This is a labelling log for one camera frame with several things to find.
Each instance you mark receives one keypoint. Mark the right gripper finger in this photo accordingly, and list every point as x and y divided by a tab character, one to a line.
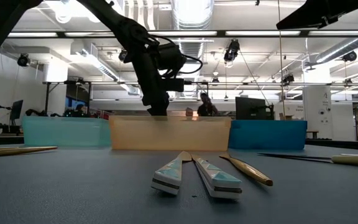
306	18

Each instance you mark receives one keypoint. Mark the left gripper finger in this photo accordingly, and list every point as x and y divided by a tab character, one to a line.
158	111

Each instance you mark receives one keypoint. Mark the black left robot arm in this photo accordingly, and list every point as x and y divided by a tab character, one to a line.
2	35

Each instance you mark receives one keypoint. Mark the white ceiling pipe rack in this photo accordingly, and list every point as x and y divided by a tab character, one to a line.
157	62

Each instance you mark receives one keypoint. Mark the orange translucent plastic bin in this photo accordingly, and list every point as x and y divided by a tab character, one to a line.
169	133

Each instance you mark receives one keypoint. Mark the black ceiling spotlight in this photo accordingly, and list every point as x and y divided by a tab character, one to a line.
231	53
350	56
122	56
23	60
287	78

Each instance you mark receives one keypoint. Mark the person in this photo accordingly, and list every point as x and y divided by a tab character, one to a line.
80	110
205	109
189	112

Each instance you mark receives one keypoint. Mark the thin metal pole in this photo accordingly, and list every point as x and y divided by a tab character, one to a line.
281	62

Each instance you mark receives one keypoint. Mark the black rig crossbar with lights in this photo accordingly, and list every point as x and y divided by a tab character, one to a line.
221	34

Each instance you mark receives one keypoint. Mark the large black monitor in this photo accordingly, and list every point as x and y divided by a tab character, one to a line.
250	109

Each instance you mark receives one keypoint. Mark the teal translucent plastic bin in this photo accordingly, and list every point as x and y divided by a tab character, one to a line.
67	132

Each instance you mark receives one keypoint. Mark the cardboard box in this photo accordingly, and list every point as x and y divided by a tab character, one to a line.
287	117

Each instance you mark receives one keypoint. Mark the white pillar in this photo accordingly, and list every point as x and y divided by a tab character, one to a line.
317	124

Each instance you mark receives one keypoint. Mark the blue-grey table mat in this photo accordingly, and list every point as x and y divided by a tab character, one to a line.
104	205

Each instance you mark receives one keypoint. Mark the small bench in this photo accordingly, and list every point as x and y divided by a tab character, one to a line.
312	132

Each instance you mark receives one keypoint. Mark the blue plastic bin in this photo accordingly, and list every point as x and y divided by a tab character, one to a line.
269	133

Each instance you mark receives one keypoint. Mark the small black monitor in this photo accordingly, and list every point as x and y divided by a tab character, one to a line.
16	109

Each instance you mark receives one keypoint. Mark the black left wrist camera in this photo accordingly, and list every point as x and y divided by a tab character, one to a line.
176	85

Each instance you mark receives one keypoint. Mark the silver ventilation duct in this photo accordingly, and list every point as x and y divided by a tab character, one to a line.
197	18
337	51

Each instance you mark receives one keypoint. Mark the black background table frame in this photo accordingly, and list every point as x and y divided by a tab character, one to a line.
47	99

